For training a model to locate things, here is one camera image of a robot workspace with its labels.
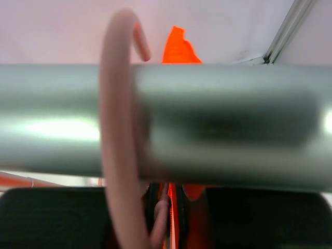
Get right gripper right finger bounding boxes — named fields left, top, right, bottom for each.
left=181, top=185, right=332, bottom=249

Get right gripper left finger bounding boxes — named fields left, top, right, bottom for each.
left=1, top=187, right=114, bottom=248

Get orange shorts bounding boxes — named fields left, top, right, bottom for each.
left=162, top=26, right=207, bottom=248

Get pink clothes hanger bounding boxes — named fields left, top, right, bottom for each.
left=99, top=8, right=172, bottom=249

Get silver clothes rack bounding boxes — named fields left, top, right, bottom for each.
left=1, top=64, right=331, bottom=192

